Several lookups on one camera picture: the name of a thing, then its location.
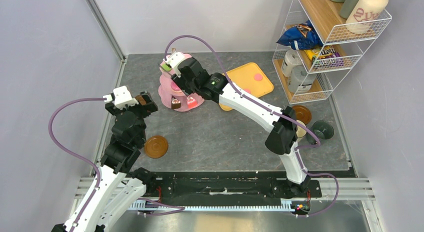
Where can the yellow serving tray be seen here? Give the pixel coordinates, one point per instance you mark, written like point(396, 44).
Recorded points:
point(243, 76)

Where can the chocolate cake slice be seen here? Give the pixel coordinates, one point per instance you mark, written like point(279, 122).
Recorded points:
point(175, 103)

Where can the white wire shelf rack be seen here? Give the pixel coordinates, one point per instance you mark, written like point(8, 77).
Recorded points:
point(343, 45)

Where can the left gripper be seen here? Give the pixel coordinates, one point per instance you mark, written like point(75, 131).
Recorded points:
point(151, 106)

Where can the white jar upper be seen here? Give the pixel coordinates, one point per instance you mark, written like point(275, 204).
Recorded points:
point(290, 61)

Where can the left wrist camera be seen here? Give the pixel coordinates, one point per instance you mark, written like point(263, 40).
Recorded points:
point(120, 97)

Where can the brown saucer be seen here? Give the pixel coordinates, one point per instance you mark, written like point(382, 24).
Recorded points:
point(302, 113)
point(140, 100)
point(156, 147)

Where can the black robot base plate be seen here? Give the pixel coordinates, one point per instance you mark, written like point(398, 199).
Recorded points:
point(227, 188)

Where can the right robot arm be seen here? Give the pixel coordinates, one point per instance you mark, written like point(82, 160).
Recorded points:
point(281, 127)

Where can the yellow candy bag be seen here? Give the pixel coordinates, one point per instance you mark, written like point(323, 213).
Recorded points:
point(327, 56)

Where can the dark green cup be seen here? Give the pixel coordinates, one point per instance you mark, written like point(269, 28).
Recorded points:
point(323, 130)

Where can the pink three-tier cake stand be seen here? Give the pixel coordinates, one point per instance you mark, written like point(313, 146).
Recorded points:
point(165, 92)

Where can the pink frosted donut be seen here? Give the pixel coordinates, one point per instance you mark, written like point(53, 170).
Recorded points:
point(175, 88)

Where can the blue snack bag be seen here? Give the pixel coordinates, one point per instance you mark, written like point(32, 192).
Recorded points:
point(302, 36)

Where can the red strawberry cake slice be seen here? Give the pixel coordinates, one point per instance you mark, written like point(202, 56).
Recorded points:
point(191, 102)

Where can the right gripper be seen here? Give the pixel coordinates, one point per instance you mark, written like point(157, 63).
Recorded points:
point(180, 81)

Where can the beige mug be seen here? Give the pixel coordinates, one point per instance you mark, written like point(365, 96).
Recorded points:
point(301, 132)

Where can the grey jar lower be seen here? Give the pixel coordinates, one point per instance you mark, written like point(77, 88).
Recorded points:
point(300, 81)

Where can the grey-green bottle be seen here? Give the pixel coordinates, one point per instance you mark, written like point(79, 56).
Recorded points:
point(347, 8)

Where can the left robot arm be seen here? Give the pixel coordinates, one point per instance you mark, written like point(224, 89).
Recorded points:
point(115, 186)

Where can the cream labelled bottle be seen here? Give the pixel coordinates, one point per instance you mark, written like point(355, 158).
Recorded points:
point(362, 15)

